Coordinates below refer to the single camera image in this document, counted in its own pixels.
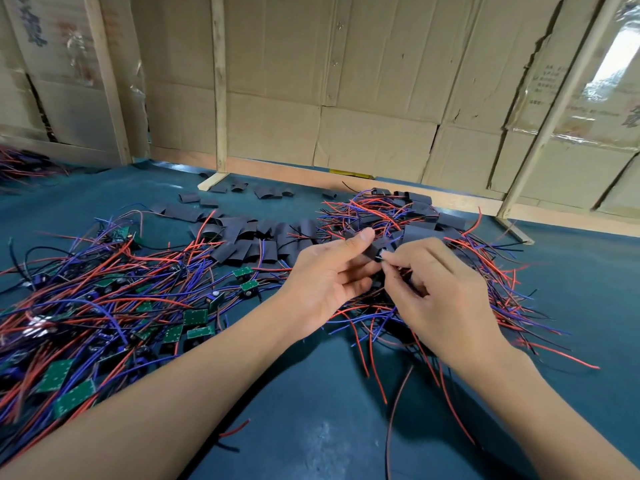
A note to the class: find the person's left hand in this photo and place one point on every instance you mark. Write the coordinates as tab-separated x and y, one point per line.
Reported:
320	285

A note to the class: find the person's right hand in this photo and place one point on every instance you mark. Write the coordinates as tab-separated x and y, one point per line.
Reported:
450	305

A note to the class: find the pile of sleeved wired boards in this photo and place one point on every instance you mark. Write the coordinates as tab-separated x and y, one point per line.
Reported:
500	275

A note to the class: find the black heat-shrink sleeve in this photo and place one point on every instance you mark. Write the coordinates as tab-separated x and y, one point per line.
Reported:
375	245

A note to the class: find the pile of black sleeve pieces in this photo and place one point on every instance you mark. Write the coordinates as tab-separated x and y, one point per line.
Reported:
250	235

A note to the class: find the pile of unsleeved wired boards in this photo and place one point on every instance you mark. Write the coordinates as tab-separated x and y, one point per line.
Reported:
90	315

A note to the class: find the person's left forearm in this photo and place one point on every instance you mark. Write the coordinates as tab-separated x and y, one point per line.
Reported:
150	425

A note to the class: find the person's right forearm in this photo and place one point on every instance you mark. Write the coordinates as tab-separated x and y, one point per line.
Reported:
570	425

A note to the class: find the yellow strip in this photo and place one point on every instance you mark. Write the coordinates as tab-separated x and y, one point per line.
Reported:
351	174

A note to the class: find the wooden ledge board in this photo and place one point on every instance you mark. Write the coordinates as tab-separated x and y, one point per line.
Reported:
290	173

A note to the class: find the clear plastic sheet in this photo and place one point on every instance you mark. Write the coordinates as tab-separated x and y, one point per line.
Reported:
615	55

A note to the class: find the thin wooden post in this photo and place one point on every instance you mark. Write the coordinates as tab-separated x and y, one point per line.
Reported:
219	85

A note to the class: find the pale slanted wooden post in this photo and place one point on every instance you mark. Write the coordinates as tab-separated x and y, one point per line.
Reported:
560	100

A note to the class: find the wide wooden post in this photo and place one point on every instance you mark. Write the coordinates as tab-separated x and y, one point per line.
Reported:
106	85

